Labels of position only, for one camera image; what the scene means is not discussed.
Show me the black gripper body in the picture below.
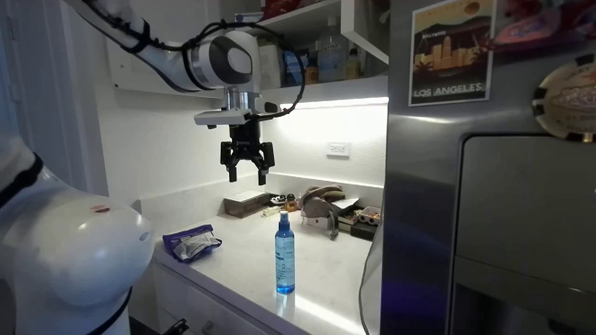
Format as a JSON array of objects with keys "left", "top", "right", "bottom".
[{"left": 221, "top": 118, "right": 277, "bottom": 167}]

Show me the round woven fridge magnet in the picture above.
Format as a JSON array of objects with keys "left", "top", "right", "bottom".
[{"left": 532, "top": 53, "right": 596, "bottom": 142}]

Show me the white wall outlet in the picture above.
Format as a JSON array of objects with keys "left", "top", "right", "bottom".
[{"left": 327, "top": 141, "right": 353, "bottom": 157}]

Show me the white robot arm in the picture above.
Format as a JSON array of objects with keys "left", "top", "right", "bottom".
[{"left": 0, "top": 0, "right": 275, "bottom": 335}]

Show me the stainless steel refrigerator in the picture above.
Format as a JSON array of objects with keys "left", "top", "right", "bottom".
[{"left": 381, "top": 0, "right": 596, "bottom": 335}]

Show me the white wall cabinet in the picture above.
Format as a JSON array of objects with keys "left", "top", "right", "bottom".
[{"left": 107, "top": 0, "right": 390, "bottom": 96}]

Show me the white lower cabinet drawer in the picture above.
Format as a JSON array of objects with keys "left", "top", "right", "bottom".
[{"left": 156, "top": 265, "right": 271, "bottom": 335}]

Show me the dark flat box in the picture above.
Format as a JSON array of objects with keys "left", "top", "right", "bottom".
[{"left": 223, "top": 191, "right": 271, "bottom": 217}]

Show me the blue spray bottle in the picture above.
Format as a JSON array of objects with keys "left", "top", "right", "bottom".
[{"left": 275, "top": 211, "right": 295, "bottom": 293}]

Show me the Los Angeles poster magnet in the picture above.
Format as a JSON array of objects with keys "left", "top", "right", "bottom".
[{"left": 409, "top": 0, "right": 496, "bottom": 105}]

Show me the blue white plastic packet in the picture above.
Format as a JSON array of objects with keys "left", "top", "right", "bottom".
[{"left": 163, "top": 222, "right": 223, "bottom": 263}]

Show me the dark boxes stack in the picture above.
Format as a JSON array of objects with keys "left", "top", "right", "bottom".
[{"left": 338, "top": 198, "right": 383, "bottom": 239}]

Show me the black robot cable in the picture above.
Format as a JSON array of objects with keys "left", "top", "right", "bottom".
[{"left": 81, "top": 0, "right": 308, "bottom": 120}]

